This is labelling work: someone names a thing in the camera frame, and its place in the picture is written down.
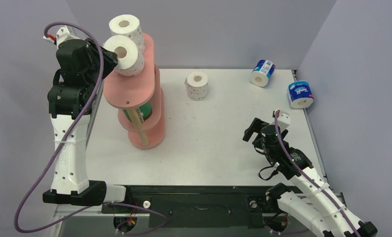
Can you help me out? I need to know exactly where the white dotted toilet roll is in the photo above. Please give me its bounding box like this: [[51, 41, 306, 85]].
[[109, 14, 145, 53], [184, 71, 209, 101], [103, 35, 144, 77]]

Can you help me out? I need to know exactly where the green brown roll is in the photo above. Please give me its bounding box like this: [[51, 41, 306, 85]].
[[123, 102, 152, 123]]

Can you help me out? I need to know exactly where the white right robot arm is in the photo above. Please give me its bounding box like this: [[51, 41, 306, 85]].
[[243, 115, 378, 237]]

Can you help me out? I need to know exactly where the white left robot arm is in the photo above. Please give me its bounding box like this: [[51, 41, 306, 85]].
[[43, 39, 134, 212]]

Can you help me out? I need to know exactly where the pink three-tier wooden shelf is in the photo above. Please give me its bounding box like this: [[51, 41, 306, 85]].
[[103, 33, 166, 149]]

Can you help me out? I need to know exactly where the blue Tempo packaged roll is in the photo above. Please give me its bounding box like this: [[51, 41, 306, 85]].
[[288, 80, 314, 109]]

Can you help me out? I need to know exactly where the blue white packaged roll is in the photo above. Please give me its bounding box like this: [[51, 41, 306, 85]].
[[250, 60, 276, 87]]

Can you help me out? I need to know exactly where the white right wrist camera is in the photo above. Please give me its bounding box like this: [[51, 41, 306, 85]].
[[271, 110, 291, 132]]

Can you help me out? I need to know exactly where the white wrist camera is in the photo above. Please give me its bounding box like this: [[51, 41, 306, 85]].
[[271, 110, 291, 132], [43, 25, 79, 48]]

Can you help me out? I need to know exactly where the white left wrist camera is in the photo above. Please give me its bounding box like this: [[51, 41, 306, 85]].
[[43, 25, 79, 48]]

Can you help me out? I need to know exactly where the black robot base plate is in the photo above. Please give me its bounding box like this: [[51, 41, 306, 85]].
[[100, 185, 282, 230]]

